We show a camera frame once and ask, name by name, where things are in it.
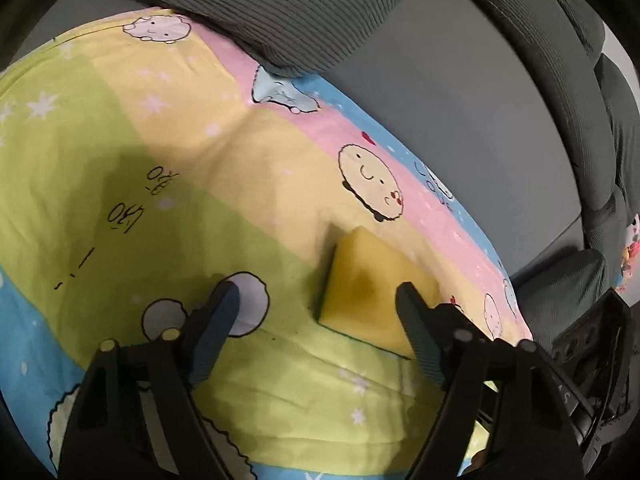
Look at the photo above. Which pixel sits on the cartoon printed blanket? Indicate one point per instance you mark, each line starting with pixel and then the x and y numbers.
pixel 125 125

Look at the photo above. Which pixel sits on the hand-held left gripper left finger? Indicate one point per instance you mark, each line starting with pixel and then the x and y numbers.
pixel 217 315

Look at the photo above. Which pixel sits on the grey sofa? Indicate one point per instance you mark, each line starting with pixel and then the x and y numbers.
pixel 475 135

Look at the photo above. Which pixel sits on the colourful printed cloth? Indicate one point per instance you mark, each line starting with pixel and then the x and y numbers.
pixel 632 252

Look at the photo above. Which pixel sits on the yellow green sponge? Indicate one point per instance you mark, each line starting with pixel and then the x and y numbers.
pixel 365 285

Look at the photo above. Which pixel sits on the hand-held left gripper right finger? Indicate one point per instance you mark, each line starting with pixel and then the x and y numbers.
pixel 417 330

